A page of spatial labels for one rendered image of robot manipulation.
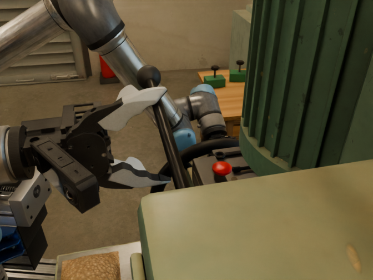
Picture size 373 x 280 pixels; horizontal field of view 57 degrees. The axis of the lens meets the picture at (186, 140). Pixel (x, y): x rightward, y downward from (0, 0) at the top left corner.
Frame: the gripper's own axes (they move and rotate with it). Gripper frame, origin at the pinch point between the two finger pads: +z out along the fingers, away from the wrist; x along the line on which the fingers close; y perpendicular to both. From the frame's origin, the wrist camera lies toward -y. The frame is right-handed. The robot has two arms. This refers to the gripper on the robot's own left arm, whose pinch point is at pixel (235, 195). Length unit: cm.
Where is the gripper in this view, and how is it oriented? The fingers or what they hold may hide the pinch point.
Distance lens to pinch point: 91.7
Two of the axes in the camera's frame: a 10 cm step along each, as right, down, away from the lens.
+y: -0.8, 4.5, 8.9
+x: -9.7, 1.6, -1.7
